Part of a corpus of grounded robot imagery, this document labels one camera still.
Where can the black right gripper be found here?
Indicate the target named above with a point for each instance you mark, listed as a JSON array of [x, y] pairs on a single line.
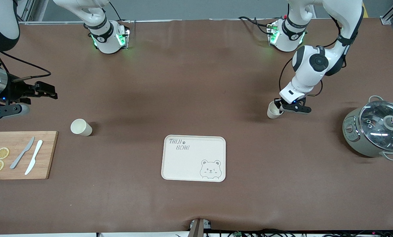
[[16, 91]]

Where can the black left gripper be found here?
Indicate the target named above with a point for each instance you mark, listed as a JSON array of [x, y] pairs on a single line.
[[277, 103]]

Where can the white IKEA cup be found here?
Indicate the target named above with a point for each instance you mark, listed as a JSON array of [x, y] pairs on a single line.
[[81, 127], [271, 112]]

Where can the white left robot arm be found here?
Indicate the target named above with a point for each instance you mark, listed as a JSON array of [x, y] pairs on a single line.
[[310, 75]]

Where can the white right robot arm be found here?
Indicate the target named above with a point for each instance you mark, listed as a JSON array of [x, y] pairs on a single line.
[[5, 19]]

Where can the cream bear print tray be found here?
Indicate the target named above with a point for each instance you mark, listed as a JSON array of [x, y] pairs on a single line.
[[190, 164]]

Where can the white plastic knife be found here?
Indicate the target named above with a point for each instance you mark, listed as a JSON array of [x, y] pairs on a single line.
[[35, 154]]

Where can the grey plastic knife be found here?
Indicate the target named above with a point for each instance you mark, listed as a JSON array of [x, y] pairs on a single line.
[[22, 153]]

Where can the grey-green cooking pot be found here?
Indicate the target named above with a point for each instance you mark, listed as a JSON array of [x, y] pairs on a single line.
[[354, 138]]

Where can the brown table cover mat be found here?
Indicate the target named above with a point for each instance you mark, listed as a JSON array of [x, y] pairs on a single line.
[[196, 82]]

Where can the wooden cutting board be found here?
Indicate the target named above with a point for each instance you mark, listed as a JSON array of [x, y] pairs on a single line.
[[18, 172]]

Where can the glass pot lid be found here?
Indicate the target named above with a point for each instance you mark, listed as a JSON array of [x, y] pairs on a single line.
[[377, 131]]

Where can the grey metal table bracket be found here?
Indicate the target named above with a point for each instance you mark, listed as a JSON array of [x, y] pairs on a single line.
[[196, 230]]

